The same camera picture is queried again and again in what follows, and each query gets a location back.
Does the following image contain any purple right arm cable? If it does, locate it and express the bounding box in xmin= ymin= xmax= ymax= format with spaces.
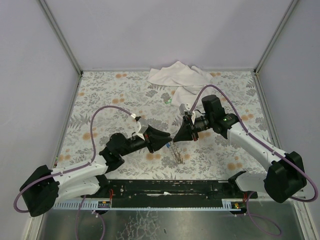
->
xmin=187 ymin=84 xmax=316 ymax=202

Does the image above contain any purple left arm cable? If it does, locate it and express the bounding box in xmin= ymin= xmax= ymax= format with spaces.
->
xmin=12 ymin=105 xmax=137 ymax=213

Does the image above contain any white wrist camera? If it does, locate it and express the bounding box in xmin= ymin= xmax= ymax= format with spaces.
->
xmin=179 ymin=103 xmax=196 ymax=118
xmin=130 ymin=113 xmax=149 ymax=140

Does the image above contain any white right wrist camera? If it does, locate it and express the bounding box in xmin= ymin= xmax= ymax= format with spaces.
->
xmin=179 ymin=103 xmax=196 ymax=118

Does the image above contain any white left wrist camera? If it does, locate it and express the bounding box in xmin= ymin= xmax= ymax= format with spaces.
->
xmin=130 ymin=113 xmax=149 ymax=140

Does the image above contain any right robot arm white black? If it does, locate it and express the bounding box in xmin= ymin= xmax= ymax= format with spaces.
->
xmin=173 ymin=95 xmax=307 ymax=203

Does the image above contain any purple right floor cable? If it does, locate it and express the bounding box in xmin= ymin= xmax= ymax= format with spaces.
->
xmin=246 ymin=191 xmax=283 ymax=237

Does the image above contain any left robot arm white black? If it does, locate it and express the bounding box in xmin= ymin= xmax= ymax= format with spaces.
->
xmin=19 ymin=126 xmax=172 ymax=217

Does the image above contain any white disc with keyrings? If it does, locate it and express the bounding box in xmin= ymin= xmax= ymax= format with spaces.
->
xmin=168 ymin=141 xmax=184 ymax=164

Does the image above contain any white slotted cable duct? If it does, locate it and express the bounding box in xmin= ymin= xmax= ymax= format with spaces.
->
xmin=52 ymin=197 xmax=246 ymax=212

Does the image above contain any purple floor cable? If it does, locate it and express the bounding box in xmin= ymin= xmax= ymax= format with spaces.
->
xmin=74 ymin=194 xmax=106 ymax=240
xmin=246 ymin=191 xmax=283 ymax=237

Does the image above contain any purple left floor cable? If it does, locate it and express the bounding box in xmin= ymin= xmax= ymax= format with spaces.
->
xmin=74 ymin=194 xmax=106 ymax=240

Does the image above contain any white crumpled cloth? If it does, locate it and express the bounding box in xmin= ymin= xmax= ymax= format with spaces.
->
xmin=147 ymin=61 xmax=213 ymax=107

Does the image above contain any grey left corner post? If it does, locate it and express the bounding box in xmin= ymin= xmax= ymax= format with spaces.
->
xmin=37 ymin=0 xmax=84 ymax=76

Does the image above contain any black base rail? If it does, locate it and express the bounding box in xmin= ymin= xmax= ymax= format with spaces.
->
xmin=86 ymin=178 xmax=249 ymax=202

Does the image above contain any grey aluminium corner post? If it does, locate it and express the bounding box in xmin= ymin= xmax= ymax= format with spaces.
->
xmin=252 ymin=0 xmax=300 ymax=75

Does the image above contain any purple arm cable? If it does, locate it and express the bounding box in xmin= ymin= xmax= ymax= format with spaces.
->
xmin=12 ymin=105 xmax=137 ymax=213
xmin=187 ymin=84 xmax=316 ymax=202

